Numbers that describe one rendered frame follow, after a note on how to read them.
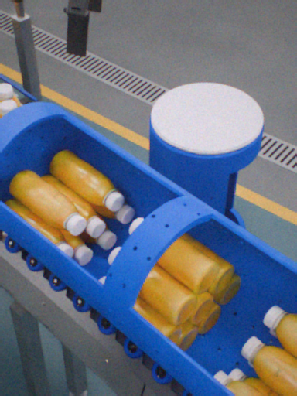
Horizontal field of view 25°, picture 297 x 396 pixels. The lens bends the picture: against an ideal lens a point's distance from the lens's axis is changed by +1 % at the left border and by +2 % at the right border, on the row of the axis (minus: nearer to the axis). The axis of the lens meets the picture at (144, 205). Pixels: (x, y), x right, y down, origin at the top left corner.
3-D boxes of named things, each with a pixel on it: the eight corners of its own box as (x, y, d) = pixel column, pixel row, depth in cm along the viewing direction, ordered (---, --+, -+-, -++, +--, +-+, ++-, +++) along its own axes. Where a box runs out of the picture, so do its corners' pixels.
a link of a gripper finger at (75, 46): (90, 11, 99) (89, 14, 98) (86, 54, 103) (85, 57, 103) (69, 7, 99) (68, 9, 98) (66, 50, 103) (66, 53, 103)
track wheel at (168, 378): (174, 370, 124) (179, 368, 125) (156, 354, 126) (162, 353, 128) (163, 390, 125) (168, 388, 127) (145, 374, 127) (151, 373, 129)
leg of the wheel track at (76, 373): (77, 405, 227) (62, 286, 182) (66, 394, 230) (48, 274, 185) (90, 394, 230) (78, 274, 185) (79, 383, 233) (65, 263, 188)
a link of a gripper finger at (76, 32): (84, 1, 97) (80, 11, 95) (82, 34, 100) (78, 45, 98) (74, -1, 97) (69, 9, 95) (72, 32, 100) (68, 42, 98)
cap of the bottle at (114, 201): (102, 203, 137) (108, 207, 137) (114, 188, 138) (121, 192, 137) (109, 210, 141) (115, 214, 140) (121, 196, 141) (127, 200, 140)
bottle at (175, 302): (168, 329, 117) (102, 275, 125) (187, 325, 122) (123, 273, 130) (185, 296, 115) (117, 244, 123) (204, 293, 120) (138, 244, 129)
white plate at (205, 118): (162, 158, 157) (162, 161, 158) (278, 145, 160) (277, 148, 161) (142, 87, 176) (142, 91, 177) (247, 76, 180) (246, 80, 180)
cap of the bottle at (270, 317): (276, 329, 121) (267, 322, 121) (288, 310, 120) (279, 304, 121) (268, 329, 117) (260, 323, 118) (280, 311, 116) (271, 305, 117)
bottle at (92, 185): (43, 167, 144) (96, 206, 136) (63, 143, 145) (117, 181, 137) (57, 180, 150) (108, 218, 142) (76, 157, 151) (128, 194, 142)
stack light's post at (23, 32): (58, 276, 264) (19, 22, 186) (52, 271, 266) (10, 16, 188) (66, 271, 266) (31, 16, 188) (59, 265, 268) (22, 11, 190)
